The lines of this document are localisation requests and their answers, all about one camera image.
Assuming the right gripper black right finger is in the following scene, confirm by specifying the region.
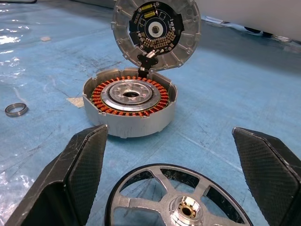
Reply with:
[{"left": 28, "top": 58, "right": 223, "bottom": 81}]
[{"left": 232, "top": 126, "right": 301, "bottom": 226}]

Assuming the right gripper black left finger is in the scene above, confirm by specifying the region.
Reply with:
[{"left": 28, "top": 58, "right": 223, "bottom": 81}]
[{"left": 4, "top": 124, "right": 109, "bottom": 226}]

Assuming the silver spoked rotor wheel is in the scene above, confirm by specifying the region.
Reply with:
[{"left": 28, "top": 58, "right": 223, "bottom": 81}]
[{"left": 105, "top": 164, "right": 253, "bottom": 226}]

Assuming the round grey metal part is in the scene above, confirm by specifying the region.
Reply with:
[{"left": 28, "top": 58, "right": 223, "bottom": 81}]
[{"left": 82, "top": 67, "right": 178, "bottom": 139}]

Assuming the silver bearing ring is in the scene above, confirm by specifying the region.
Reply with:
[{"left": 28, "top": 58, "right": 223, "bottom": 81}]
[{"left": 4, "top": 103, "right": 29, "bottom": 118}]

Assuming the silver motor cover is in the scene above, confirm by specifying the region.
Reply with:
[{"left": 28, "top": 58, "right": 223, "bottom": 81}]
[{"left": 110, "top": 0, "right": 202, "bottom": 73}]

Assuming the whitish torn tape patch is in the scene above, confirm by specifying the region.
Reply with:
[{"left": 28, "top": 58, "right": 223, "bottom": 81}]
[{"left": 66, "top": 97, "right": 85, "bottom": 108}]

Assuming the blue table mat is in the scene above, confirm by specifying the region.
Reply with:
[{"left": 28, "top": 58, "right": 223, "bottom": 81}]
[{"left": 0, "top": 0, "right": 301, "bottom": 226}]

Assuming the white backdrop cloth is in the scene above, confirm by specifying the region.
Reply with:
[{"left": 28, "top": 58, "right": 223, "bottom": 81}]
[{"left": 70, "top": 0, "right": 301, "bottom": 44}]

